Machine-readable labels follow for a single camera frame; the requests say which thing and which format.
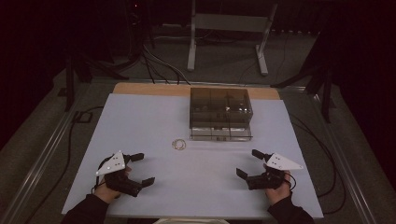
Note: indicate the aluminium rail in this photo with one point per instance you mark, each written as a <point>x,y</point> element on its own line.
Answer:
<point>37,168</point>
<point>345,168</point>

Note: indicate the grey metal stand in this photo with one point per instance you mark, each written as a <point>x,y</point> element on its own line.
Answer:
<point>230,23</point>

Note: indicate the person's right hand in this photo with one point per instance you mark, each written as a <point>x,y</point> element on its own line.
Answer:
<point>278,194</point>

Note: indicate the white table mat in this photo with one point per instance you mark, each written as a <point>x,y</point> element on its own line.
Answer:
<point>193,180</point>

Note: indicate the person's left hand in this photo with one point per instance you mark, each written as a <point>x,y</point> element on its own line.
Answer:
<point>107,194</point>

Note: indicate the black tripod stand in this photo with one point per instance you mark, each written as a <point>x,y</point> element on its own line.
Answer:
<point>325,90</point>
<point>74,71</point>

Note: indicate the clear smoky drawer box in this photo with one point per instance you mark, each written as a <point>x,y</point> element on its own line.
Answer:
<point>220,113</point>

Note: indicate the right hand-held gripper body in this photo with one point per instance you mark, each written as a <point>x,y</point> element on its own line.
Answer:
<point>267,182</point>

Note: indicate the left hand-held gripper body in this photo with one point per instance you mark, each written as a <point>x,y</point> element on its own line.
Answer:
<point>120,183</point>

